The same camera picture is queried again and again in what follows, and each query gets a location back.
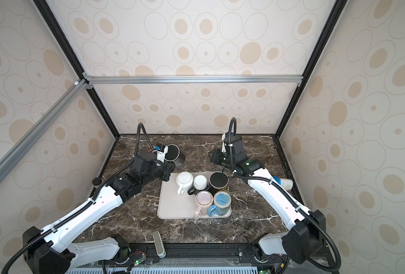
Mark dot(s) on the beige plastic tray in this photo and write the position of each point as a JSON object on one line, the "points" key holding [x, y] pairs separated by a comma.
{"points": [[174, 206]]}

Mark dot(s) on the grey white remote bar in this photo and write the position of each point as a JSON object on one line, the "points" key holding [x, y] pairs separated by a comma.
{"points": [[159, 246]]}

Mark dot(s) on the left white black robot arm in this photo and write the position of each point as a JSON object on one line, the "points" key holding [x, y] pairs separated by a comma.
{"points": [[120, 187]]}

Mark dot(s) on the small bottle black cap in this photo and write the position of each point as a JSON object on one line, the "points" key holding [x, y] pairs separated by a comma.
{"points": [[98, 183]]}

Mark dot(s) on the diagonal aluminium frame bar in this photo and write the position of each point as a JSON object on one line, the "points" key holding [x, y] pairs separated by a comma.
{"points": [[12, 158]]}

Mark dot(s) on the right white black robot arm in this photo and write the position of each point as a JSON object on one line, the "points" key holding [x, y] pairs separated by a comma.
{"points": [[306, 230]]}

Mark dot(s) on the white ribbed mug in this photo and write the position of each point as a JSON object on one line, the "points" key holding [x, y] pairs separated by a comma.
{"points": [[184, 182]]}

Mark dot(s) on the black mug white rim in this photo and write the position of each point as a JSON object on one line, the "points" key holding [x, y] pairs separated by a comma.
{"points": [[175, 155]]}

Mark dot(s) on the pink mug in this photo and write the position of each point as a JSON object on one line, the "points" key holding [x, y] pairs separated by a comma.
{"points": [[204, 200]]}

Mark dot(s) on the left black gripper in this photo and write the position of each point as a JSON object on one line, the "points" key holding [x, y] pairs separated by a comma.
{"points": [[166, 166]]}

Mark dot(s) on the white cup blue lid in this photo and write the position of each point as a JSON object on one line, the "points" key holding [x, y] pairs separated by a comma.
{"points": [[286, 184]]}

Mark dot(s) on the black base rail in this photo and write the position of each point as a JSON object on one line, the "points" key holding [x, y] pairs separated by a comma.
{"points": [[188, 251]]}

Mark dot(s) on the black skull pattern mug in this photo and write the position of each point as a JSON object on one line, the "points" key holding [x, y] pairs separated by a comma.
{"points": [[218, 181]]}

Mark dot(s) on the horizontal aluminium frame bar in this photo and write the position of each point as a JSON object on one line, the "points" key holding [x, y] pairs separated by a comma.
{"points": [[196, 79]]}

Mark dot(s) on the blue mug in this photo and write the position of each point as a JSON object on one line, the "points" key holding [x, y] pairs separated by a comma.
{"points": [[221, 204]]}

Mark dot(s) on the small white black mug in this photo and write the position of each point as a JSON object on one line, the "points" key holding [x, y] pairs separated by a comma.
{"points": [[200, 183]]}

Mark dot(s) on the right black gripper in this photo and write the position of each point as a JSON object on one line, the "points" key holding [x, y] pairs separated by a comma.
{"points": [[215, 156]]}

